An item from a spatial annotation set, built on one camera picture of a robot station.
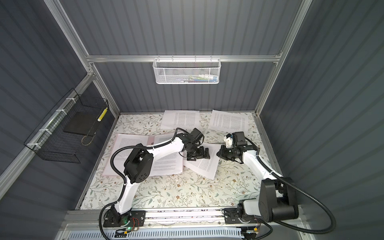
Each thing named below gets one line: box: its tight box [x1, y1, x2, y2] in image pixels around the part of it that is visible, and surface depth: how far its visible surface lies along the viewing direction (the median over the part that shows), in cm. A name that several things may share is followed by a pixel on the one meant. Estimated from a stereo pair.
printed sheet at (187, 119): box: [160, 110, 201, 130], surface depth 118 cm
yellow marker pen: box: [97, 107, 108, 122], surface depth 82 cm
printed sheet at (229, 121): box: [208, 109, 249, 133], surface depth 118 cm
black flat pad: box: [63, 112, 101, 137], surface depth 80 cm
